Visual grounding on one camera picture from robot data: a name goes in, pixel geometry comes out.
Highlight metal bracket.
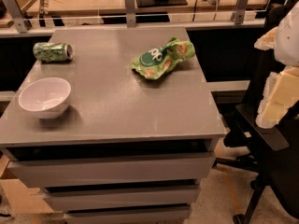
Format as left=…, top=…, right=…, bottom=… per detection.
left=124, top=0, right=136, bottom=28
left=2, top=0, right=29, bottom=34
left=231, top=0, right=249, bottom=25

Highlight white bowl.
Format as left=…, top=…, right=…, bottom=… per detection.
left=18, top=77, right=71, bottom=119

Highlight metal bracket right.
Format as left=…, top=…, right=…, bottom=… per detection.
left=231, top=0, right=249, bottom=25

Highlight black office chair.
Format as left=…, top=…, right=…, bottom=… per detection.
left=216, top=2, right=299, bottom=224

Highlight green soda can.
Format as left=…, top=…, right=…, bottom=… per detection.
left=33, top=42, right=73, bottom=63

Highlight metal bracket middle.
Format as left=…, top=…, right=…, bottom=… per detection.
left=124, top=0, right=136, bottom=28

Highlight green rice chip bag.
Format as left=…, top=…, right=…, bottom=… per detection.
left=131, top=37, right=195, bottom=80

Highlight cardboard box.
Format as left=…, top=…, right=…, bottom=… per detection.
left=0, top=155, right=53, bottom=214

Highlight wooden workbench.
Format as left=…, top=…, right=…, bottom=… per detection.
left=0, top=0, right=268, bottom=37

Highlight metal bracket left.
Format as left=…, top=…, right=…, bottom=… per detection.
left=2, top=0, right=29, bottom=34

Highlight grey drawer cabinet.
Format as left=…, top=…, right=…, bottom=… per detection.
left=0, top=27, right=225, bottom=224

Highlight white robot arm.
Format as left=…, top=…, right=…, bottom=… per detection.
left=254, top=2, right=299, bottom=129

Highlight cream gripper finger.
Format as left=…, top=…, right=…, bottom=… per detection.
left=254, top=27, right=278, bottom=50
left=255, top=66, right=299, bottom=129

